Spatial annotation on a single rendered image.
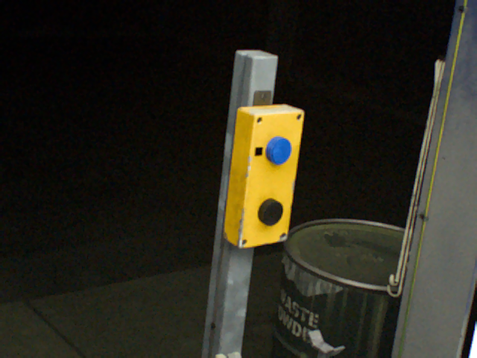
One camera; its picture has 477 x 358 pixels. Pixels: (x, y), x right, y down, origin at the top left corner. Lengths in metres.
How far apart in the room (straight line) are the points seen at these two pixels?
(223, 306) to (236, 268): 0.08
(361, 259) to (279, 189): 1.23
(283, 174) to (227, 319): 0.33
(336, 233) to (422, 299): 1.04
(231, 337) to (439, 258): 0.51
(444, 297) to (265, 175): 0.58
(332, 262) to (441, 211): 0.88
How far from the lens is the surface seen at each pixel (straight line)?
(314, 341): 1.80
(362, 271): 2.80
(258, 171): 1.64
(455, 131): 1.96
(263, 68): 1.66
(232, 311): 1.81
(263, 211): 1.66
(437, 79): 2.05
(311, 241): 2.98
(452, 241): 2.00
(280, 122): 1.64
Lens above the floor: 1.92
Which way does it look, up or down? 17 degrees down
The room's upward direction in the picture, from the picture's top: 7 degrees clockwise
